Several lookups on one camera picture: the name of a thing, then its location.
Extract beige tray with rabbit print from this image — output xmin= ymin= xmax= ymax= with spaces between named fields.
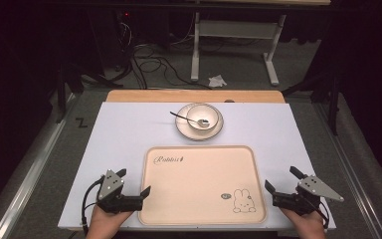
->
xmin=137 ymin=144 xmax=269 ymax=227

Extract aluminium rail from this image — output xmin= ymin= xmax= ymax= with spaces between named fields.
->
xmin=312 ymin=102 xmax=382 ymax=239
xmin=0 ymin=93 xmax=78 ymax=239

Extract white bowl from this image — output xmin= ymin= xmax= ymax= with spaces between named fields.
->
xmin=186 ymin=104 xmax=220 ymax=131

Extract person's left hand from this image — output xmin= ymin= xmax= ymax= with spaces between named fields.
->
xmin=85 ymin=202 xmax=134 ymax=239

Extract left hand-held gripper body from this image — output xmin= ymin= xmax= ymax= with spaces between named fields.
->
xmin=95 ymin=168 xmax=144 ymax=214

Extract black metal stand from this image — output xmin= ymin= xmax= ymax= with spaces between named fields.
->
xmin=281 ymin=70 xmax=342 ymax=136

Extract metal spoon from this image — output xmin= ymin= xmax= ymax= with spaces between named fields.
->
xmin=169 ymin=111 xmax=211 ymax=128

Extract white desk frame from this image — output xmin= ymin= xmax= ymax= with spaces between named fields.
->
xmin=190 ymin=11 xmax=287 ymax=88

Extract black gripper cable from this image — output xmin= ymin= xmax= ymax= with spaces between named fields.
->
xmin=81 ymin=175 xmax=105 ymax=237
xmin=313 ymin=197 xmax=331 ymax=230

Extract person's right hand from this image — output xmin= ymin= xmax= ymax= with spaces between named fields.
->
xmin=280 ymin=207 xmax=328 ymax=239

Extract white round plate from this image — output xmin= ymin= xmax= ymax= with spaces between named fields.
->
xmin=174 ymin=102 xmax=225 ymax=141

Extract black floor cables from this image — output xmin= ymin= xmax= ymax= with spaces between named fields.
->
xmin=130 ymin=42 xmax=214 ymax=91

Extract crumpled white paper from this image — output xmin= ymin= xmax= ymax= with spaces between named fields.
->
xmin=208 ymin=74 xmax=229 ymax=89

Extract white table sheet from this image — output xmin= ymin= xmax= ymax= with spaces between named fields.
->
xmin=57 ymin=102 xmax=337 ymax=232

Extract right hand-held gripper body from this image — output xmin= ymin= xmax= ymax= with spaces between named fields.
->
xmin=272 ymin=174 xmax=345 ymax=217

